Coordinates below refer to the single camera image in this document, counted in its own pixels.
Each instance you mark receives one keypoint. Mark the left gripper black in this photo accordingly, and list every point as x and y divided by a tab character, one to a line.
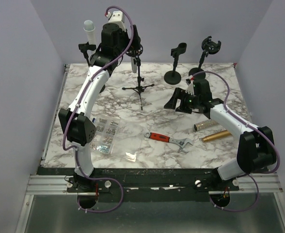
134	44

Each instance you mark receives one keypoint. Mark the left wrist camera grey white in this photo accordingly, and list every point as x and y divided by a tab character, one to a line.
116	17

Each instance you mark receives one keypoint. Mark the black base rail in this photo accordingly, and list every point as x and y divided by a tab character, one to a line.
143	184

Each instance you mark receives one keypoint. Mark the small clear plastic bag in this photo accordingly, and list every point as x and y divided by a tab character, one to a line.
131	157

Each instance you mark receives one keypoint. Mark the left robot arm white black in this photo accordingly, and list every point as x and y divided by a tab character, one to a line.
75	120

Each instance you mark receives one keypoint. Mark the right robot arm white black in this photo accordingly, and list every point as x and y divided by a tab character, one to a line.
255	150

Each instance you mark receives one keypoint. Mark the gold microphone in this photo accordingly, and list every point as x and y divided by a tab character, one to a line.
216	136

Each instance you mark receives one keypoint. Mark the black shock mount round stand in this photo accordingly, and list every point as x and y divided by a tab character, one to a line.
209	47

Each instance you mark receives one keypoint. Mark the red handle adjustable wrench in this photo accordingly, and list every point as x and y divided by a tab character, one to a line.
163	138

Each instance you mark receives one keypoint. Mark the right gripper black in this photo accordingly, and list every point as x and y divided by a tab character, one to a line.
171	104

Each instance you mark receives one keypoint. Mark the black tripod shock mount stand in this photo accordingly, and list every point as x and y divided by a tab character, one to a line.
139	88

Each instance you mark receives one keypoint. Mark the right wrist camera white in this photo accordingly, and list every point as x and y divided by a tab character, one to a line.
190	88

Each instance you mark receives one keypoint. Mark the white microphone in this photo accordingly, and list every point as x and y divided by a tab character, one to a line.
89	29

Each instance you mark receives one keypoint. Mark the glitter rhinestone microphone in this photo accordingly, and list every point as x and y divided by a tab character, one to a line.
204	125

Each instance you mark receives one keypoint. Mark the clear screw organizer box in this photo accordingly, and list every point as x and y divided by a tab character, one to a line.
106	131

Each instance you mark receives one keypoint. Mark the black clip stand round base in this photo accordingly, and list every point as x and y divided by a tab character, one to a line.
84	48

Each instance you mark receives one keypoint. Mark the silver condenser microphone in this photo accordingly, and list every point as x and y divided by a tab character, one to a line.
134	64

